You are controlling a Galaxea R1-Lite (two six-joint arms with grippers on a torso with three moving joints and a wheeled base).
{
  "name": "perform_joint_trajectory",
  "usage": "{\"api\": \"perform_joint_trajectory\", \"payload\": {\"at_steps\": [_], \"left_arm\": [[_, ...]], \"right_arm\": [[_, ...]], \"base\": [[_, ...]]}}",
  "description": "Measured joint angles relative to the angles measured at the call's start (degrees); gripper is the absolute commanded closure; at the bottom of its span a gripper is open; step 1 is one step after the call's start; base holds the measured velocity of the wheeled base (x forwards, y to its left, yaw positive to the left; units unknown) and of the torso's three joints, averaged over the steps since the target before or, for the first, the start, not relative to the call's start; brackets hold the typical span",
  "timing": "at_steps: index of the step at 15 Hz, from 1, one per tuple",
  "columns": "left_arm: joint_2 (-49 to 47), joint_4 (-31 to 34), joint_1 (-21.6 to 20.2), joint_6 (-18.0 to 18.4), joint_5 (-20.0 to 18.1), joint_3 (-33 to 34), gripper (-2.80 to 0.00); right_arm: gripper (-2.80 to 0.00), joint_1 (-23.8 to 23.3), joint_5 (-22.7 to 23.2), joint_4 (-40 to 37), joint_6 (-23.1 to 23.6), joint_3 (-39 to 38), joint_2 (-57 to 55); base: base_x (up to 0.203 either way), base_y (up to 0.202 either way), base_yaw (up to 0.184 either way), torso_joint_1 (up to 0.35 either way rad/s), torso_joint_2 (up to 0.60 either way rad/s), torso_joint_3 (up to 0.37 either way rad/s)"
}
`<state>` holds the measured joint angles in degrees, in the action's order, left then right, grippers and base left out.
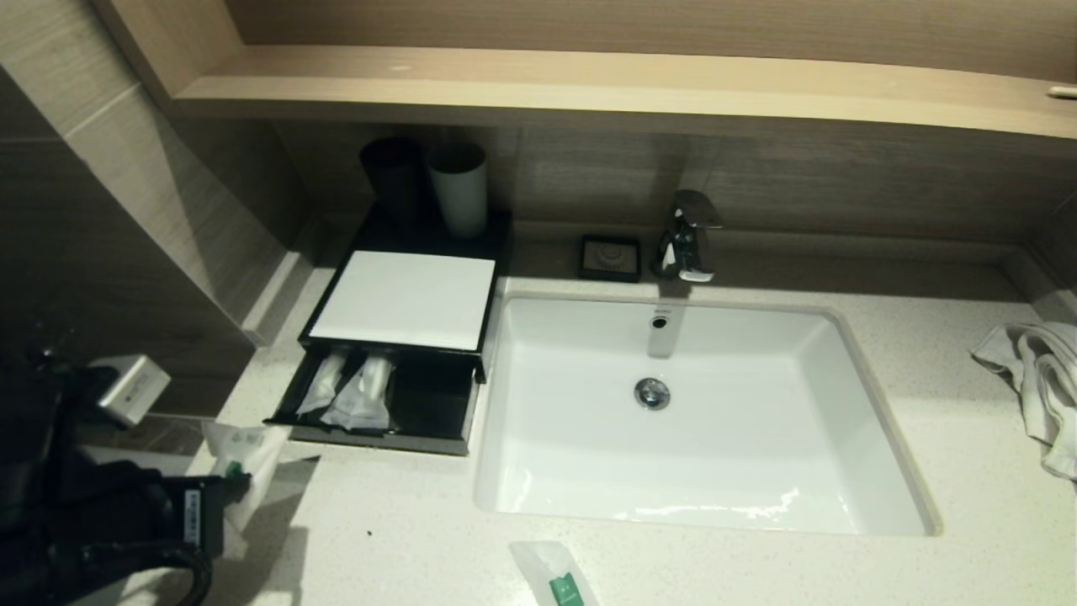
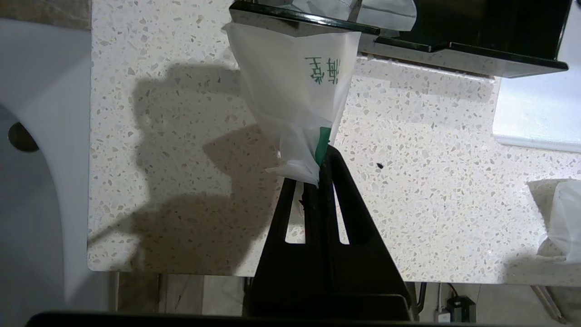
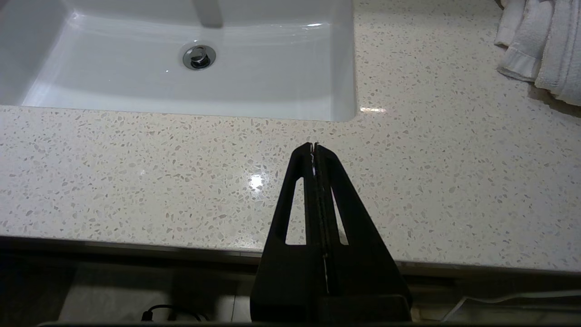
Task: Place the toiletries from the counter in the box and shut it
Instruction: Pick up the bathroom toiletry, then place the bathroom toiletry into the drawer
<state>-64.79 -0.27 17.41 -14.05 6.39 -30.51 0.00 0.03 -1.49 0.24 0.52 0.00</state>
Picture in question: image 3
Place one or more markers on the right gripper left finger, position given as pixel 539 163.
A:
pixel 286 281

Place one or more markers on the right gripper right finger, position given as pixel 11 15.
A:
pixel 358 272

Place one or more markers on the chrome drain stopper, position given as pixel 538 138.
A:
pixel 199 56

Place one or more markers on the white ceramic sink basin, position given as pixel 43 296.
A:
pixel 136 86

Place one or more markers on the white crumpled towel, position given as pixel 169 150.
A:
pixel 544 45

